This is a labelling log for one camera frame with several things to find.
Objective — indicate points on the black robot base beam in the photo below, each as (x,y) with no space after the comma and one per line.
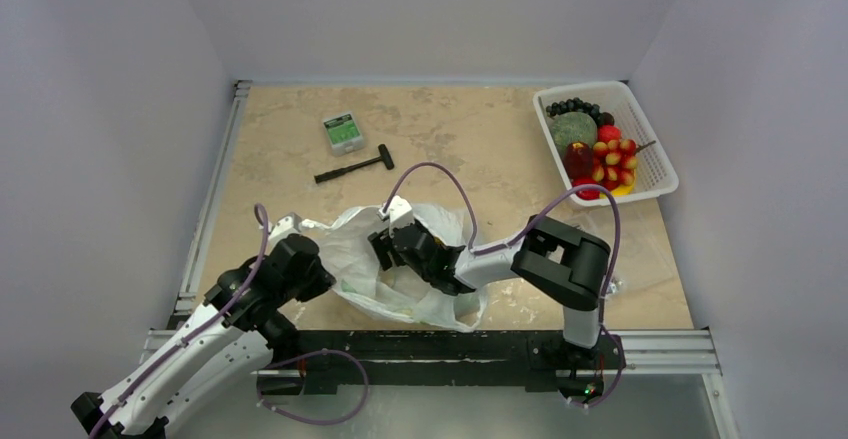
(320,361)

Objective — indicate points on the black rubber mallet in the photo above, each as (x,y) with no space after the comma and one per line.
(384,157)

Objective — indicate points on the dark fake grape bunch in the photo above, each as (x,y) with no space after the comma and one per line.
(576,104)

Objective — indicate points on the green labelled screw box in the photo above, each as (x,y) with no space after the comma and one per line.
(344,134)

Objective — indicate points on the yellow fake banana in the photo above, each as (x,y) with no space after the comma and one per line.
(626,189)

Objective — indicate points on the white plastic basket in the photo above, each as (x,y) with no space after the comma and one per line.
(655,176)

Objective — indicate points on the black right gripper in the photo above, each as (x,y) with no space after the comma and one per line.
(385,250)

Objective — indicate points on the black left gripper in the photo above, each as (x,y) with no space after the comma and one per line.
(322,282)

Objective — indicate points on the white plastic shopping bag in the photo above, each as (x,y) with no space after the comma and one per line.
(397,294)

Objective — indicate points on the aluminium frame rail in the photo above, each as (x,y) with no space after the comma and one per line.
(193,270)

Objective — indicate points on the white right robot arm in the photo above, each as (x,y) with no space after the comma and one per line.
(570,266)

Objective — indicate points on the red fake strawberry in basket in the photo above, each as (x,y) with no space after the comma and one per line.
(607,133)

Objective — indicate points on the clear compartment screw organizer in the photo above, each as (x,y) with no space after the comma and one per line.
(616,286)

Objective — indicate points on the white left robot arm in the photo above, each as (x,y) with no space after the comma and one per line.
(238,327)

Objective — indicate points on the dark red fake apple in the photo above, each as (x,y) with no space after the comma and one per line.
(578,160)

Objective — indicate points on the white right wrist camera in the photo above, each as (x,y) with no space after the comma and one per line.
(397,212)

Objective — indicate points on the red fake cherry bunch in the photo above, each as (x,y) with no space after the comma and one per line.
(615,162)

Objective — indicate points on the green fake melon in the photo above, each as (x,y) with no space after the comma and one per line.
(570,128)

